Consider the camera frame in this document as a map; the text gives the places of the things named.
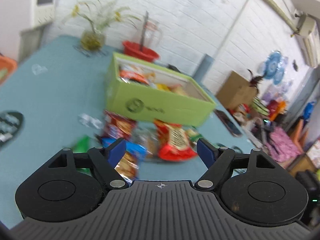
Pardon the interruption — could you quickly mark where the red dark snack packet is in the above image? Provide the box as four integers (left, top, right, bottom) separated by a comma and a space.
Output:
103, 110, 137, 141

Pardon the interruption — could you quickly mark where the silver orange chip bag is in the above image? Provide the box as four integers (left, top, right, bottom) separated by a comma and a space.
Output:
119, 64, 156, 86

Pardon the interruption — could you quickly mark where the glass vase with plant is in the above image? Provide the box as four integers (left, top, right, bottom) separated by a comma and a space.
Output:
62, 0, 141, 51

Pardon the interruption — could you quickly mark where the smartphone in clear case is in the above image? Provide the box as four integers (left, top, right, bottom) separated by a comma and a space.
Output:
214, 109, 242, 137

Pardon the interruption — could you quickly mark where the brown cardboard box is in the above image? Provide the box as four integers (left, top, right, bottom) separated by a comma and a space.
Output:
215, 72, 258, 109

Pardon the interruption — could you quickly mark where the blue cookie packet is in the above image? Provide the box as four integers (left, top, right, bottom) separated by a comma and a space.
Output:
101, 138, 147, 160

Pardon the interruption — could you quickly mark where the green biscuit packet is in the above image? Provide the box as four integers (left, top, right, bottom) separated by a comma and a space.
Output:
71, 135, 91, 176
186, 128, 203, 148

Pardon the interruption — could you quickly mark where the pink patterned cloth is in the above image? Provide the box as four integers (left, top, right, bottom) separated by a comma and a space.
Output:
265, 127, 302, 163

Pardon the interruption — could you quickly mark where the orange plastic basin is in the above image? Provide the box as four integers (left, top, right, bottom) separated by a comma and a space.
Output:
0, 55, 18, 85

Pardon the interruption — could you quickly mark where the red chinese text snack bag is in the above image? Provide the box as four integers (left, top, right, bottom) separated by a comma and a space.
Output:
153, 119, 197, 162

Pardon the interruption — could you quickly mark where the dark red potted plant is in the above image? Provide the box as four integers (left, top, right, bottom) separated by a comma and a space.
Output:
247, 69, 264, 88

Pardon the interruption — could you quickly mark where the white air conditioner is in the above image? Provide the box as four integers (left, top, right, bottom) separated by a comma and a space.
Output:
295, 13, 319, 68

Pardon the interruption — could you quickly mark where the grey blue cylinder bottle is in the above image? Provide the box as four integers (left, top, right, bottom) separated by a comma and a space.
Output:
193, 54, 214, 83

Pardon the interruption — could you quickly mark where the clear cake packet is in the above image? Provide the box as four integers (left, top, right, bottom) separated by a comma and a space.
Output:
136, 128, 159, 159

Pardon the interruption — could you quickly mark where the glass pitcher with straw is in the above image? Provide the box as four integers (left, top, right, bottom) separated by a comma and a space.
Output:
138, 11, 163, 51

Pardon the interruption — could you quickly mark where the red plastic basket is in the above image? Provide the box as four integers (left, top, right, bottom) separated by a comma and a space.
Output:
122, 40, 160, 62

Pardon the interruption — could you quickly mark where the blue paper fan decoration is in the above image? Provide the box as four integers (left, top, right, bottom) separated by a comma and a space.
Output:
264, 51, 282, 80

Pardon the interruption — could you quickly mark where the white water dispenser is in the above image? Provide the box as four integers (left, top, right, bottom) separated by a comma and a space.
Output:
18, 0, 59, 62

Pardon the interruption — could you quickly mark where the large yellow snack bag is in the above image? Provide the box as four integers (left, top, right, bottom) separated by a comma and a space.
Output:
156, 83, 171, 92

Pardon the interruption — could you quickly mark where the green cardboard box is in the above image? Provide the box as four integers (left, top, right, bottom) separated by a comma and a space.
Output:
105, 53, 217, 127

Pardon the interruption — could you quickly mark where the red yellow snack packet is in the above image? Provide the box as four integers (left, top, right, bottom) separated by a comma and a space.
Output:
115, 152, 139, 184

